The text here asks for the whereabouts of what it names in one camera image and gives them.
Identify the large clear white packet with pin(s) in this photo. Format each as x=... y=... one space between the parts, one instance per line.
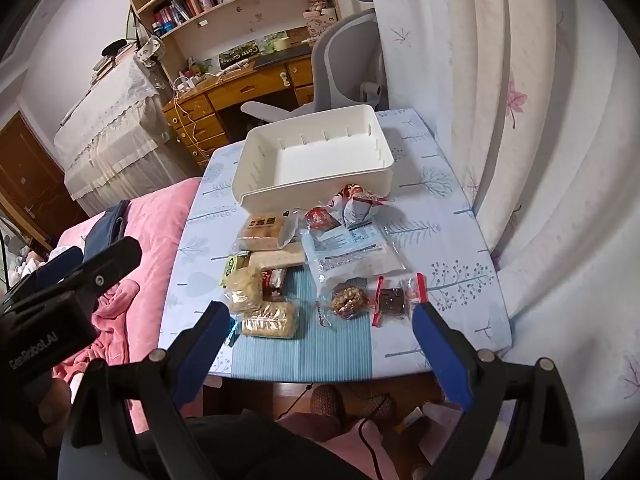
x=350 y=255

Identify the stack of books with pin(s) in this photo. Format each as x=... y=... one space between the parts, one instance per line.
x=107 y=62

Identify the grey office chair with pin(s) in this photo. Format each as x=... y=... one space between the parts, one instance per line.
x=345 y=55

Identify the dark red small packet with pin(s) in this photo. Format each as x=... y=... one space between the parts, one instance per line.
x=275 y=280

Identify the person's dark clothing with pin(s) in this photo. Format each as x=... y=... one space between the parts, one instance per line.
x=240 y=445

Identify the green yellow snack packet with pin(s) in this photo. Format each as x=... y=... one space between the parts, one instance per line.
x=231 y=269

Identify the pink blanket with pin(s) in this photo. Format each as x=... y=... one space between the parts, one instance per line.
x=155 y=240

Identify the person's left hand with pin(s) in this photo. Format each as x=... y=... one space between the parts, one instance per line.
x=47 y=407

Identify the walnut cookie packet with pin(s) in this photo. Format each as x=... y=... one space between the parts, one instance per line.
x=350 y=302

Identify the white power strip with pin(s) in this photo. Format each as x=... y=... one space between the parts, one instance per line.
x=185 y=82

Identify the wooden bookshelf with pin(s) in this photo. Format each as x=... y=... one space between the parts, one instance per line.
x=240 y=15

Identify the floral white curtain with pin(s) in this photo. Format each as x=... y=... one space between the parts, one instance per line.
x=525 y=110

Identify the small red snack packet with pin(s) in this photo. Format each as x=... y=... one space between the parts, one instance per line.
x=320 y=220

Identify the brown wooden door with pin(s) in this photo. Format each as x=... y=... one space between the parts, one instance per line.
x=30 y=175

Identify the puffed rice packet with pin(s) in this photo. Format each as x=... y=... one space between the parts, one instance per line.
x=245 y=290

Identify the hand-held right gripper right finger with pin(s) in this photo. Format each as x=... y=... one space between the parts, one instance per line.
x=442 y=355

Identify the floral blanket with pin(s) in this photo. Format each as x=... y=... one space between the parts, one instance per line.
x=22 y=265

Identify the red white bun packet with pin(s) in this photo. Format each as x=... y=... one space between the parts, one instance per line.
x=357 y=205

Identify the brownie packet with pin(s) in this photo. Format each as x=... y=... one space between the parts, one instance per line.
x=392 y=302

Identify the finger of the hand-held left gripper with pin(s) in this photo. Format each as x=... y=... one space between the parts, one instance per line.
x=62 y=262
x=117 y=260

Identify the brown knitted slipper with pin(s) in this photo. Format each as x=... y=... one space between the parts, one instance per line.
x=325 y=400
x=375 y=405

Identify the row of red books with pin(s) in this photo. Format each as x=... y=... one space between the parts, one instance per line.
x=172 y=10

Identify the tree print tablecloth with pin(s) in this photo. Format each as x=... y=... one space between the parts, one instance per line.
x=440 y=240

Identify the dark blue cloth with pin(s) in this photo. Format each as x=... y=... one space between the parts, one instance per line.
x=107 y=227

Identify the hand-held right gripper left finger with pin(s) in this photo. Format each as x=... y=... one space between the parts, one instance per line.
x=200 y=350

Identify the beige wafer packet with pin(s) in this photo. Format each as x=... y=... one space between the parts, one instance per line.
x=277 y=259

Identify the patterned pink box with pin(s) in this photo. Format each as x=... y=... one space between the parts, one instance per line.
x=320 y=25

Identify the wooden desk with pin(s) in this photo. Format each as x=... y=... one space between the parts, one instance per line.
x=260 y=82

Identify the small clear red-edged packet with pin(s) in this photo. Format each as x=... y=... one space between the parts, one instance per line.
x=415 y=290

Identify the brown bread slice packet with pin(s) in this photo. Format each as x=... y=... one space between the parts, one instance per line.
x=262 y=232

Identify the white plastic bin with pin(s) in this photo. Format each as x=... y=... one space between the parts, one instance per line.
x=310 y=160

